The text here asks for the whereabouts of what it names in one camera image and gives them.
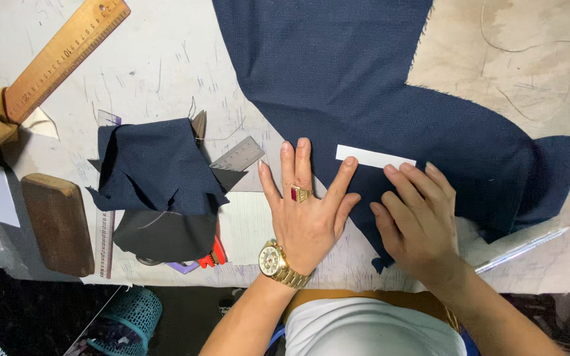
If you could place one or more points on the large navy fabric piece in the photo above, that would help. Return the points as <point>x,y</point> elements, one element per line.
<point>364,74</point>

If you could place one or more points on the wooden ruler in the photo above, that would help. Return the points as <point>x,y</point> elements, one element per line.
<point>62,54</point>

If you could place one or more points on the metal scissors blades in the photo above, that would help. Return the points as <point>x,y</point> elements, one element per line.
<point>199,124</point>

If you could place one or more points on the clear plastic stick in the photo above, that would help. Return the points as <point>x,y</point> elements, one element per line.
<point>522,250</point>

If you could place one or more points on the white paper scrap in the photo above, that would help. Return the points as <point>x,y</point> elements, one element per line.
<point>41,124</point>

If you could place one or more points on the dark grey fabric piece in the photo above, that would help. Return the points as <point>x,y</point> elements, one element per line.
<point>166,237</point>

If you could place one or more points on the grey machine housing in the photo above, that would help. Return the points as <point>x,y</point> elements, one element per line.
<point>13,247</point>

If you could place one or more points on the loose thread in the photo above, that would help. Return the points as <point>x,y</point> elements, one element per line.
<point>527,48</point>

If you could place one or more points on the tan waistband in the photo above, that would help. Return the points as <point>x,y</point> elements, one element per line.
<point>403,298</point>

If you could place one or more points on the clear purple plastic ruler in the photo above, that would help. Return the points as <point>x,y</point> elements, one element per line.
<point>106,242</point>

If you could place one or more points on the person's left hand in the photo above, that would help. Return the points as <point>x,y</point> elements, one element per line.
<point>305,222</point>

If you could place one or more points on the gold wristwatch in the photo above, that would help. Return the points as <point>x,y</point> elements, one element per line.
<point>272,261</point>

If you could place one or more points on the white label card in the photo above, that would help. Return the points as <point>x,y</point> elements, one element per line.
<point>0,195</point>

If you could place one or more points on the teal plastic basket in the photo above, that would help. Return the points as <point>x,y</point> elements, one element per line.
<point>131,316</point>

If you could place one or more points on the white paper strip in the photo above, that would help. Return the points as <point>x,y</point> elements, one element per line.
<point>371,157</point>

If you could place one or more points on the purple plastic piece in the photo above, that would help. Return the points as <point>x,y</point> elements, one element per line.
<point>183,267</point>

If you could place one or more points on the small navy fabric piece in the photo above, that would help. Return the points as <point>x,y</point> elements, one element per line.
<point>156,163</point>

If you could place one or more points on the black printed bag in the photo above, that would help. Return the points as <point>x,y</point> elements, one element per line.
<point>18,316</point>

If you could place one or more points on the person's right hand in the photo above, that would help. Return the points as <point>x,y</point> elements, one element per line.
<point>421,232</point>

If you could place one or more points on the brown wooden block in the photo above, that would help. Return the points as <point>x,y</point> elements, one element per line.
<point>57,225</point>

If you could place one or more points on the grey metal ruler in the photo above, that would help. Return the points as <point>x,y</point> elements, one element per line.
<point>240,156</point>

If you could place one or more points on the white ribbed cloth piece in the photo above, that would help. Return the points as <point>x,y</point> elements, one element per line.
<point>245,227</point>

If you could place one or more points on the person's white shirt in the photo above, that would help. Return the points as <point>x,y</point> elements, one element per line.
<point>374,331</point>

